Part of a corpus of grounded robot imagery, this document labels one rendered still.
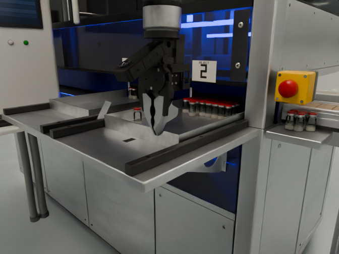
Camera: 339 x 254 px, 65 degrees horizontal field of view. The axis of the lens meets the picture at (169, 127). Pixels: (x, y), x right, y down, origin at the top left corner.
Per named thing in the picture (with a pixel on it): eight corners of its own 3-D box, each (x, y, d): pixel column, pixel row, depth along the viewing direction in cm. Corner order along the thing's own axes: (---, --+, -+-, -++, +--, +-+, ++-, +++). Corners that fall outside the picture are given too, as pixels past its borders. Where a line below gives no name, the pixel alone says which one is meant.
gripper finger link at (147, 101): (171, 131, 61) (172, 90, 58) (152, 136, 57) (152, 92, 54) (161, 128, 63) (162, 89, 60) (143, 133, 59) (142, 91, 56)
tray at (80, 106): (126, 97, 118) (126, 88, 117) (169, 104, 101) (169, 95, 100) (50, 109, 94) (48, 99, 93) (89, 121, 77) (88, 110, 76)
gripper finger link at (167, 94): (173, 116, 53) (174, 72, 51) (168, 117, 52) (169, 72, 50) (157, 113, 57) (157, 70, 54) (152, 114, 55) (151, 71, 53)
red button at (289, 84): (282, 95, 64) (284, 78, 63) (299, 97, 61) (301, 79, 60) (275, 97, 61) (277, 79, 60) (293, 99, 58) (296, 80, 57)
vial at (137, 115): (138, 123, 75) (137, 108, 73) (143, 124, 73) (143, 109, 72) (132, 124, 73) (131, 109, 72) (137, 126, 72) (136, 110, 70)
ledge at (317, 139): (285, 126, 79) (286, 120, 78) (335, 136, 70) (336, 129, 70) (265, 137, 69) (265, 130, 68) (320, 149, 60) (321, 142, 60)
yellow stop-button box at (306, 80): (284, 97, 70) (287, 69, 68) (314, 101, 65) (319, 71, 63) (272, 101, 64) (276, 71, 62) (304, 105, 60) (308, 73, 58)
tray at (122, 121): (184, 107, 95) (185, 98, 94) (253, 120, 79) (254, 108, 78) (105, 127, 71) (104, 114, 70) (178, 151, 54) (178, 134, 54)
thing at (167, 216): (116, 149, 298) (112, 70, 274) (319, 232, 163) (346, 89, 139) (21, 181, 228) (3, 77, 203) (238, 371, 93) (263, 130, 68)
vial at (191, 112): (191, 114, 85) (191, 100, 84) (196, 115, 83) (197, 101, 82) (187, 115, 83) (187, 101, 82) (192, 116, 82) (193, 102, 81)
